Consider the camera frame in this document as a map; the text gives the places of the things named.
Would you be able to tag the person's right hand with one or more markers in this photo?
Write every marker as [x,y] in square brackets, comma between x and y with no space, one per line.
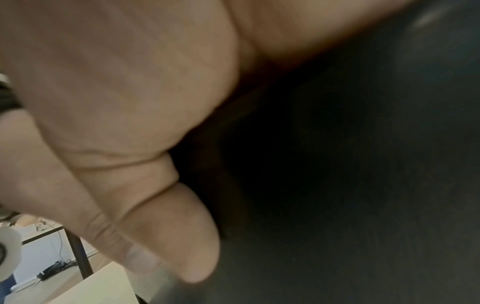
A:
[123,89]

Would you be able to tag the black-legged table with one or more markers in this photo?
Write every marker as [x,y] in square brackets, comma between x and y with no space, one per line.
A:
[79,255]

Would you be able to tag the black power strip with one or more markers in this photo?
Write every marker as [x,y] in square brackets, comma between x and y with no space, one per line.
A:
[56,267]

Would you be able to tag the white tape roll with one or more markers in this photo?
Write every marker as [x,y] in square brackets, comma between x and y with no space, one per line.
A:
[9,252]

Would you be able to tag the white board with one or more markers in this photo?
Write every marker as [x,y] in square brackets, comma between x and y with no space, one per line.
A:
[93,288]

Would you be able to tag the blue object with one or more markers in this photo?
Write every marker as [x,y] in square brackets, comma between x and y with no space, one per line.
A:
[5,291]

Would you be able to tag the black fabric item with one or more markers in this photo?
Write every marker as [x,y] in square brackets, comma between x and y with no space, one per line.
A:
[356,178]

